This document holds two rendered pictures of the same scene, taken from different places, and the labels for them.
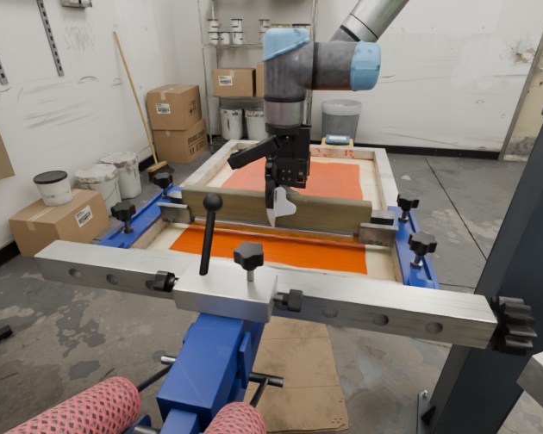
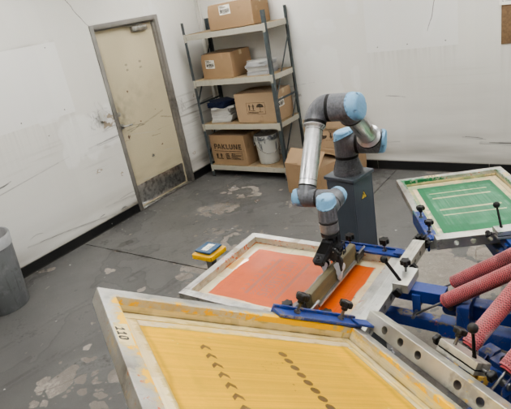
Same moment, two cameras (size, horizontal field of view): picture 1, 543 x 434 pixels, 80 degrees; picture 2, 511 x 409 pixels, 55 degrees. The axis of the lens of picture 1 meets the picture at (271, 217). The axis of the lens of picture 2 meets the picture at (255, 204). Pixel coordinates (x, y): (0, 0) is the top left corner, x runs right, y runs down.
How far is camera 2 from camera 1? 182 cm
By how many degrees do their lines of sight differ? 57
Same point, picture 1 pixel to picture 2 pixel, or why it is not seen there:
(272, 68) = (332, 211)
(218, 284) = (407, 277)
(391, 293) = (408, 253)
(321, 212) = (346, 260)
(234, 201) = (326, 281)
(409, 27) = not seen: outside the picture
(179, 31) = not seen: outside the picture
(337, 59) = (341, 197)
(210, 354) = (429, 286)
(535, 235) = (359, 224)
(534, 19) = (97, 92)
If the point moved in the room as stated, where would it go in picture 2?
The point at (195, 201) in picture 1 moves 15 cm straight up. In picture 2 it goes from (315, 295) to (311, 261)
